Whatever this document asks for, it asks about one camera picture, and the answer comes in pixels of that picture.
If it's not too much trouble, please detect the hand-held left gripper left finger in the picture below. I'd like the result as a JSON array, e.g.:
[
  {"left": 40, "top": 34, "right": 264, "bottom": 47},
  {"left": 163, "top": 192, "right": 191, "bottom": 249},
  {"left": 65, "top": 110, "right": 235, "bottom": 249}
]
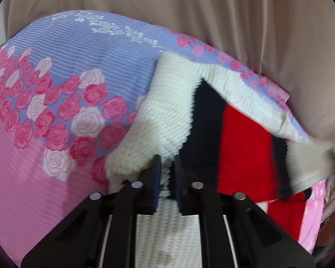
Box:
[{"left": 21, "top": 155, "right": 162, "bottom": 268}]

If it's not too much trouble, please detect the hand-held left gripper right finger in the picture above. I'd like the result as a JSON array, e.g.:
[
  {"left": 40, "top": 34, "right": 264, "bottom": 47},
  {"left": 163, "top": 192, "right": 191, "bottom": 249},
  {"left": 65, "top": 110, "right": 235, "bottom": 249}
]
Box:
[{"left": 174, "top": 155, "right": 316, "bottom": 268}]

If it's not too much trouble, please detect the white black red knit sweater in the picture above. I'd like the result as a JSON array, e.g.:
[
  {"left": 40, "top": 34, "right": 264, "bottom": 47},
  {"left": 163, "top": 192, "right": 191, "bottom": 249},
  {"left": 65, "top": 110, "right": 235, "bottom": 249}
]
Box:
[{"left": 105, "top": 52, "right": 335, "bottom": 268}]

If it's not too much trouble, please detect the floral pink blue bed sheet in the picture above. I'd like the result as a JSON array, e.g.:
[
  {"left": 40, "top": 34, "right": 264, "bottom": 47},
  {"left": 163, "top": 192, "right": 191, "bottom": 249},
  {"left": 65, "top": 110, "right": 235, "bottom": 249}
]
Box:
[{"left": 0, "top": 10, "right": 328, "bottom": 266}]

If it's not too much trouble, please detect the beige curtain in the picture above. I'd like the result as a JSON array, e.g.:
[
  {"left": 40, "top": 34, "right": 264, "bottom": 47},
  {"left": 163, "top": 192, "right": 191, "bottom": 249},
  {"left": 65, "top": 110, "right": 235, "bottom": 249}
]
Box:
[{"left": 0, "top": 0, "right": 335, "bottom": 157}]

